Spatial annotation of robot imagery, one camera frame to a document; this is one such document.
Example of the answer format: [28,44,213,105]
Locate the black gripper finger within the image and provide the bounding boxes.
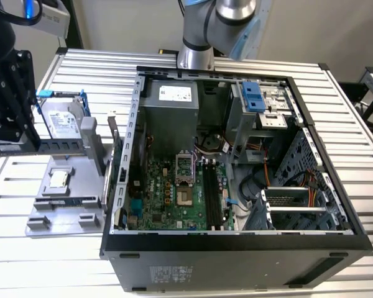
[0,63,30,144]
[11,49,42,153]

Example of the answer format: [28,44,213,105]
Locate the RAM stick with black chips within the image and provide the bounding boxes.
[49,198,84,207]
[0,138,82,156]

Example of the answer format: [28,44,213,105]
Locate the hard disk in blue carrier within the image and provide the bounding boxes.
[30,88,93,156]

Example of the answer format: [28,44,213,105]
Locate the silver CPU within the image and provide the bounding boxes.
[48,169,71,189]

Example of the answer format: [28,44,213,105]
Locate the grey parts rack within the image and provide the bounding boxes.
[24,116,111,238]

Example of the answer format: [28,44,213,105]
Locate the grey power supply unit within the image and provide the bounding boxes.
[139,79,201,158]

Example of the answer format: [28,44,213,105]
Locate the metal socket cover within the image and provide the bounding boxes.
[175,151,196,184]

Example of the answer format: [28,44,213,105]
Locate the CPU socket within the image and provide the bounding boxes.
[175,184,196,208]

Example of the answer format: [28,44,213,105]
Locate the grey round plastic holder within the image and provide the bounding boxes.
[203,133,223,150]

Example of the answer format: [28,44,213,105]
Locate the green motherboard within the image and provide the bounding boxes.
[126,155,237,232]

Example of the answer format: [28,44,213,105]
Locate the grey metal drive cage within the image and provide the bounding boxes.
[228,81,299,162]

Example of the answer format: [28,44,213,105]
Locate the blue plastic drive latch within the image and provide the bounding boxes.
[241,81,267,113]

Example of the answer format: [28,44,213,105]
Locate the black PC case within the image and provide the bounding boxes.
[99,65,373,294]

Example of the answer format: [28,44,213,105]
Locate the silver disk bay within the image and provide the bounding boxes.
[245,186,343,232]

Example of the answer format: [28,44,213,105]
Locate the black camera cable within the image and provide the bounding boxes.
[0,0,43,27]

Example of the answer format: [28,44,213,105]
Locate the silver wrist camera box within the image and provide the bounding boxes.
[27,0,71,40]

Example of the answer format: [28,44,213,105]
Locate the black upright post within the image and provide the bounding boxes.
[60,0,85,50]

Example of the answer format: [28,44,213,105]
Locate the graphics card with metal bracket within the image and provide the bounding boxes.
[101,109,125,215]

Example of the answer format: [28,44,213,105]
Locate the yellow white wire bundle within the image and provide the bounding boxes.
[194,145,224,156]

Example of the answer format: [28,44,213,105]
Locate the black data cable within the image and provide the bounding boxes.
[238,172,267,214]

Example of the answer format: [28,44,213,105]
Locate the orange yellow power wires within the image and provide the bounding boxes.
[247,138,272,189]

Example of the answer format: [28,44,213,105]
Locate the orange yellow drive wires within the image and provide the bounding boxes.
[303,169,321,209]

